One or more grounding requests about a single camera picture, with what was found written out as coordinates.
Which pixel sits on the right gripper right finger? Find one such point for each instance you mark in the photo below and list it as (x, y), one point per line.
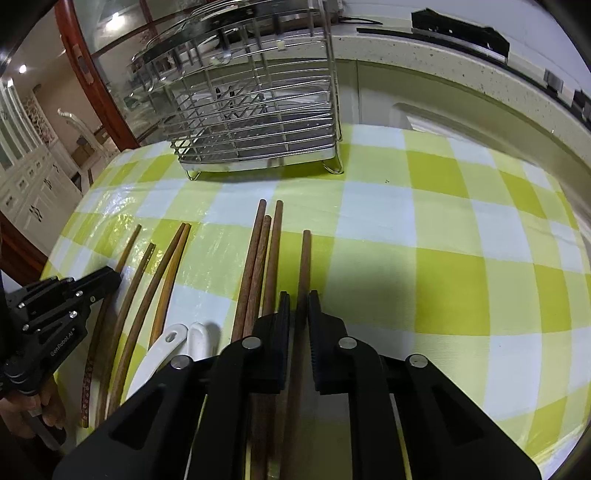
(340, 362)

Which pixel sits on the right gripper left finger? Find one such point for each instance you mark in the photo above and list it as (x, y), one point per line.
(257, 363)

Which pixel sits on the dark brown chopstick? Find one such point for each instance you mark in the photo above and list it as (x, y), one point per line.
(297, 356)

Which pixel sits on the white ceramic spoon with hole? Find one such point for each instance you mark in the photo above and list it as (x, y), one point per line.
(166, 346)

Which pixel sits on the person's left hand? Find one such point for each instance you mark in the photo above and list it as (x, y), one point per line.
(47, 403)

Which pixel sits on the white display cabinet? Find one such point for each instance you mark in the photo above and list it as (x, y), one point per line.
(37, 195)

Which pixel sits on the green checkered tablecloth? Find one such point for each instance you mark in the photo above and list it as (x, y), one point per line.
(424, 244)

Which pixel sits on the white dining chair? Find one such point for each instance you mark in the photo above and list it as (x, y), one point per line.
(94, 151)

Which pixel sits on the black gas stove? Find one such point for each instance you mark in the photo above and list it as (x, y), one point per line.
(485, 43)

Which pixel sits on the red wooden door frame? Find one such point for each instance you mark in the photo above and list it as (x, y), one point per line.
(87, 75)

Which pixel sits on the metal wire utensil rack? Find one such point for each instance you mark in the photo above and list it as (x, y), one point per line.
(245, 85)

